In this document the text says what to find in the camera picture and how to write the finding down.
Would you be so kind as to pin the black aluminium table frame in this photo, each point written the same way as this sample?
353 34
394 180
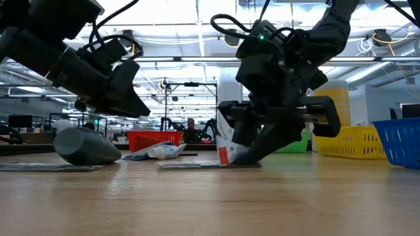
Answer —
19 150

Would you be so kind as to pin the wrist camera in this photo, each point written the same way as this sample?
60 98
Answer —
259 75
126 78

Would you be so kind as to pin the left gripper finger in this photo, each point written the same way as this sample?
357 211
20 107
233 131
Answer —
128 105

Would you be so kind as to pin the red plastic basket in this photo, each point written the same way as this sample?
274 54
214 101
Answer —
141 139

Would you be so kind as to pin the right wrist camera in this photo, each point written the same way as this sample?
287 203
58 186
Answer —
259 75

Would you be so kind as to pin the black hanging device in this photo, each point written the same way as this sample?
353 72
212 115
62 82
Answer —
231 40
382 36

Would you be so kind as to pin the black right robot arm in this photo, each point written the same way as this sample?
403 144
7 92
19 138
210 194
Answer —
334 26

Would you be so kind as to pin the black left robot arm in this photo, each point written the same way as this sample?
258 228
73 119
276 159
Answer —
33 26

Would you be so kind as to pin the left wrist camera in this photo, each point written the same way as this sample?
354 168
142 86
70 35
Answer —
126 78

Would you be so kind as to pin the black monitor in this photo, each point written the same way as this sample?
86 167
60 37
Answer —
411 111
19 121

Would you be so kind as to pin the dark blue toiletry packet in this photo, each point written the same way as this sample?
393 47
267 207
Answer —
188 154
134 156

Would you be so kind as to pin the person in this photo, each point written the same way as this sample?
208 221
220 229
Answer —
88 126
191 131
62 126

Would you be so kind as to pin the yellow plastic basket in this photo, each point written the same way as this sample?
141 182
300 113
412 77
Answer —
351 141

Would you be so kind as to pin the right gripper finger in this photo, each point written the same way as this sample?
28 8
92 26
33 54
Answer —
250 136
275 141

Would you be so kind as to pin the background black rig frame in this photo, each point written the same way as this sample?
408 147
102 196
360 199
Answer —
165 105

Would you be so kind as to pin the green plastic basket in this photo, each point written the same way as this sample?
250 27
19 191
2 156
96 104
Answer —
297 145

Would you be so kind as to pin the blue plastic basket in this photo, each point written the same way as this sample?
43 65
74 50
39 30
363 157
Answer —
400 141

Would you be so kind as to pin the grey silver remote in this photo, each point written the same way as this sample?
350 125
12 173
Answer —
190 164

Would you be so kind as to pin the background black robot arm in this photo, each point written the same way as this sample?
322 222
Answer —
210 126
170 124

